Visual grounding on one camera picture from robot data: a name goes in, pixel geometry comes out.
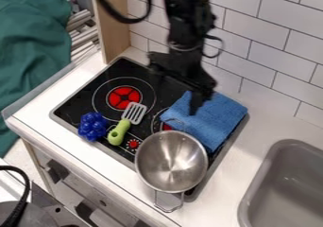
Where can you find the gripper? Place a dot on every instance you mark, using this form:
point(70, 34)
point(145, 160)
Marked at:
point(181, 67)

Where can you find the blue cloth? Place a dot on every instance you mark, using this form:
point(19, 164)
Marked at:
point(210, 120)

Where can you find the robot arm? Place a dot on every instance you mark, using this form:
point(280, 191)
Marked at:
point(185, 13)

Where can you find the toy stove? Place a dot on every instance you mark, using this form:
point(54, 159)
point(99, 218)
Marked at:
point(122, 101)

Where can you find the green cloth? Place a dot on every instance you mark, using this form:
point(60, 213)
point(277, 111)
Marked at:
point(29, 48)

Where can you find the silver pot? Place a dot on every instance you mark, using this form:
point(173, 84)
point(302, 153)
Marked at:
point(170, 161)

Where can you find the blue toy grapes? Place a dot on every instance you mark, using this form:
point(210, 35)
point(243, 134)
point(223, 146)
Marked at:
point(92, 126)

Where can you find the toy sink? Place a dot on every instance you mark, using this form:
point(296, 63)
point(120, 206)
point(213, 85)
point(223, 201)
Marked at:
point(286, 186)

